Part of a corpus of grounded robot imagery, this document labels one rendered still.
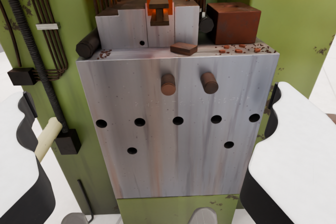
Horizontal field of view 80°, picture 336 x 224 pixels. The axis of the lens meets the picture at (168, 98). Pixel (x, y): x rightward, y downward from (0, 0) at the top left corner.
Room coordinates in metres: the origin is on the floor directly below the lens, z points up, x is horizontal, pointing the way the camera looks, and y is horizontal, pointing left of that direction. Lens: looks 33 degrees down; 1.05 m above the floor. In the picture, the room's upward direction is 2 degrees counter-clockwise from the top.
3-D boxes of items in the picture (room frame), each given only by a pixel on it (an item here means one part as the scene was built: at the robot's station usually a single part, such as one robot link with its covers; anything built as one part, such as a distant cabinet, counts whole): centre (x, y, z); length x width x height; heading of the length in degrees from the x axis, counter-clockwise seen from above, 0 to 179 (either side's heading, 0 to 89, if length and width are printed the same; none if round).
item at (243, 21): (0.47, -0.14, 0.95); 0.12 x 0.09 x 0.07; 0
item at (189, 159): (0.63, -0.02, 0.69); 0.56 x 0.38 x 0.45; 0
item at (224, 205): (0.63, -0.02, 0.23); 0.56 x 0.38 x 0.47; 0
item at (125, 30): (0.62, 0.04, 0.96); 0.42 x 0.20 x 0.09; 0
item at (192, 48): (0.38, -0.03, 0.92); 0.04 x 0.03 x 0.01; 53
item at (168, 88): (0.33, 0.00, 0.87); 0.04 x 0.03 x 0.03; 0
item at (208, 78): (0.33, -0.08, 0.87); 0.04 x 0.03 x 0.03; 0
